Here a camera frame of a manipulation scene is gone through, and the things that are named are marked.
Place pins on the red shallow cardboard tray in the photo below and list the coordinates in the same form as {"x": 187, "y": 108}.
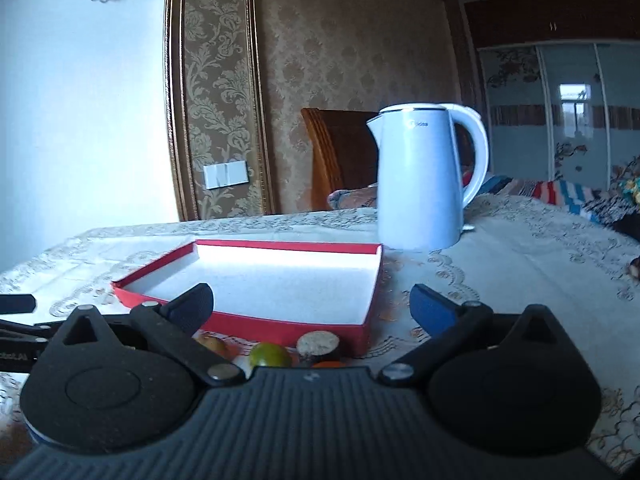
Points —
{"x": 269, "y": 291}

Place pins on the brown kiwi fruit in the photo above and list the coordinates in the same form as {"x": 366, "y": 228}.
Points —
{"x": 213, "y": 344}

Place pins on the white wall switch panel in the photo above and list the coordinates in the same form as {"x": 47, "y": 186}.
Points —
{"x": 225, "y": 174}

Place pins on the dark sugarcane piece small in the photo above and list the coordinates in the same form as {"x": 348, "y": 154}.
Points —
{"x": 317, "y": 346}

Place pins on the orange mandarin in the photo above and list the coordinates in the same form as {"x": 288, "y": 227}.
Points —
{"x": 328, "y": 364}

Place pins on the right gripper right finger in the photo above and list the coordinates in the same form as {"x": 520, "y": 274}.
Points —
{"x": 451, "y": 327}

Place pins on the sliding wardrobe doors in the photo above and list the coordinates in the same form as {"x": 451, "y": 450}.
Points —
{"x": 564, "y": 112}

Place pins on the striped colourful bedding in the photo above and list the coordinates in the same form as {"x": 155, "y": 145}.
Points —
{"x": 615, "y": 212}

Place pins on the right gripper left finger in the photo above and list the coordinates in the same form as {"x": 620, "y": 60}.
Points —
{"x": 169, "y": 330}

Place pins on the white electric kettle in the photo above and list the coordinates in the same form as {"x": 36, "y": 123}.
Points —
{"x": 421, "y": 197}

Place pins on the green tomato fruit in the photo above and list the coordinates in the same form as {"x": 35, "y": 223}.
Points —
{"x": 266, "y": 354}

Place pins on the floral pillow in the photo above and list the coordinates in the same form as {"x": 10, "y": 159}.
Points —
{"x": 356, "y": 198}

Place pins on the wooden bed headboard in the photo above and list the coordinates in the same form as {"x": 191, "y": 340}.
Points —
{"x": 344, "y": 152}

